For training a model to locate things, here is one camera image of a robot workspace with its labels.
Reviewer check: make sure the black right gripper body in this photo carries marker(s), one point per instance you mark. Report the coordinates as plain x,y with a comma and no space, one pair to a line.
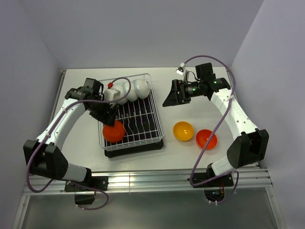
187,92

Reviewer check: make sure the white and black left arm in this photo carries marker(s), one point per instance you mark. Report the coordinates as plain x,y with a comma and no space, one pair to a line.
44,156

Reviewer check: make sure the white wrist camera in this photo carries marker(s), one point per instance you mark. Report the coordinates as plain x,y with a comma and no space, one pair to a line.
181,70
111,94

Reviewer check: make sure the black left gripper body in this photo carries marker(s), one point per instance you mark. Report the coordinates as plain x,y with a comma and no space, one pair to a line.
99,110

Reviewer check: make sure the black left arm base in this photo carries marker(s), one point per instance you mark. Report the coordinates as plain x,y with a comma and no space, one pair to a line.
85,192

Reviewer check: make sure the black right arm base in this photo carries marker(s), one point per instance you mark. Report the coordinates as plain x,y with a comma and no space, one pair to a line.
223,186

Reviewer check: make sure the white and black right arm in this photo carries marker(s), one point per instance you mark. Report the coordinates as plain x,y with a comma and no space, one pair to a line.
250,143

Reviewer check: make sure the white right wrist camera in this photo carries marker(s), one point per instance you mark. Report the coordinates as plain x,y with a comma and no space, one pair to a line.
181,70

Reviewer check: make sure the black drip tray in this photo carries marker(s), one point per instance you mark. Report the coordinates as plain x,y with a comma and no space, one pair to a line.
138,150

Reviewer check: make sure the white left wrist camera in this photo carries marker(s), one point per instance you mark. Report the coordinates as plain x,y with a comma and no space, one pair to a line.
111,94

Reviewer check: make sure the orange plastic bowl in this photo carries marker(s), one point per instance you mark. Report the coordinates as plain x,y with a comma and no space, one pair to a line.
202,137
114,134

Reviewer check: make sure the aluminium frame rail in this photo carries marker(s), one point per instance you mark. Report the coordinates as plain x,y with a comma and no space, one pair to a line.
174,180

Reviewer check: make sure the yellow plastic bowl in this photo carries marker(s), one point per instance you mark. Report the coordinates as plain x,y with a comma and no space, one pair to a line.
183,131

